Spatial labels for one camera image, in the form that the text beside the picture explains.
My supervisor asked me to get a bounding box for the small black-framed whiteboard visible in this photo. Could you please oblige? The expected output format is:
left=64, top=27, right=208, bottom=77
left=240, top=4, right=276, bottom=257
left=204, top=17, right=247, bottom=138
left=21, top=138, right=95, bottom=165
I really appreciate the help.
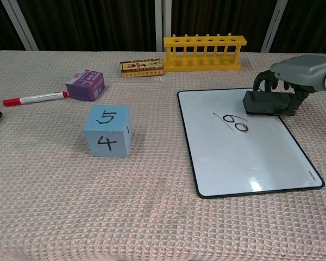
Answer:
left=177, top=88, right=325, bottom=200

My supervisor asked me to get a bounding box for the white metal frame post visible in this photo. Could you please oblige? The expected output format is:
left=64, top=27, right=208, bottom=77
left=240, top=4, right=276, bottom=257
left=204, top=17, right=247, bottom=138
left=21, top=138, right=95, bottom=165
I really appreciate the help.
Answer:
left=1, top=0, right=39, bottom=51
left=154, top=0, right=165, bottom=52
left=260, top=0, right=289, bottom=53

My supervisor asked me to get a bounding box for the purple carton box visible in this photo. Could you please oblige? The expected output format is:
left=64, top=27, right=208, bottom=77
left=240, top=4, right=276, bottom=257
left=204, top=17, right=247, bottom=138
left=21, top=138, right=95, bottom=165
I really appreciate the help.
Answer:
left=65, top=69, right=106, bottom=102

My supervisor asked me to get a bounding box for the blue numbered foam cube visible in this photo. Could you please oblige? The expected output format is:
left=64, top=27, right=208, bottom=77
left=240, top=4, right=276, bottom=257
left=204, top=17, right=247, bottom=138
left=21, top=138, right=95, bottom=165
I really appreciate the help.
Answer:
left=83, top=105, right=134, bottom=158

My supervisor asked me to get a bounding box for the clear glass tube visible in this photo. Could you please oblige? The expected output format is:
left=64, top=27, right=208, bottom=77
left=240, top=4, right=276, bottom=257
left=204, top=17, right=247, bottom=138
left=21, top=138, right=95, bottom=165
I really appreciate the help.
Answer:
left=104, top=76, right=164, bottom=83

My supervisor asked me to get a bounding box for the black pleated curtain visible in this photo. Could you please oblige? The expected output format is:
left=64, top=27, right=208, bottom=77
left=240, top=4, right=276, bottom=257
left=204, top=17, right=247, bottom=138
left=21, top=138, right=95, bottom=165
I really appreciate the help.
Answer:
left=270, top=0, right=326, bottom=55
left=0, top=0, right=25, bottom=54
left=164, top=0, right=275, bottom=53
left=16, top=0, right=157, bottom=52

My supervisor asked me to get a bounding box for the yellow brown printed box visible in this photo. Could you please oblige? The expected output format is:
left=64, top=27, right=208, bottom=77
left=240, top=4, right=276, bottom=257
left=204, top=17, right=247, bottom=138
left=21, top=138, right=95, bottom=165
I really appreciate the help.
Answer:
left=120, top=58, right=165, bottom=79

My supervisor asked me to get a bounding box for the beige woven tablecloth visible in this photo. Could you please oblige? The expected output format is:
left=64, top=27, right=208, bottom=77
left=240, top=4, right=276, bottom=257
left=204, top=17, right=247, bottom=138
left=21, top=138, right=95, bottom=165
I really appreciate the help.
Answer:
left=0, top=49, right=326, bottom=261

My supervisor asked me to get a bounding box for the dark grey whiteboard eraser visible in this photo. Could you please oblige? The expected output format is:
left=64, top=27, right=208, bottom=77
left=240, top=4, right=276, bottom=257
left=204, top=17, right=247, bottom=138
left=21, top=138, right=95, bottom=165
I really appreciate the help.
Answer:
left=242, top=91, right=298, bottom=116

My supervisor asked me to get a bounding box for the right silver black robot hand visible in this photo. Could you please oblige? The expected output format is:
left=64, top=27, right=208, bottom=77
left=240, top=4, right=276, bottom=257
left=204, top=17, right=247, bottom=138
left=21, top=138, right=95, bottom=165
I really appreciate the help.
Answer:
left=253, top=55, right=326, bottom=116

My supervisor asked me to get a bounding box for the red marker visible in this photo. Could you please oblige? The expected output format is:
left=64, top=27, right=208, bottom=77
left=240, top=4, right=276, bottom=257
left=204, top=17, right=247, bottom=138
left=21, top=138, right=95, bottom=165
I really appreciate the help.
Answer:
left=3, top=91, right=70, bottom=107

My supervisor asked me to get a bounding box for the yellow test tube rack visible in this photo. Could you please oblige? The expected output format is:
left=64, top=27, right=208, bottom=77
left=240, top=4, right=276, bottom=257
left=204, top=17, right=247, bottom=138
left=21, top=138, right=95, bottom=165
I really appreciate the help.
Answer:
left=162, top=33, right=248, bottom=73

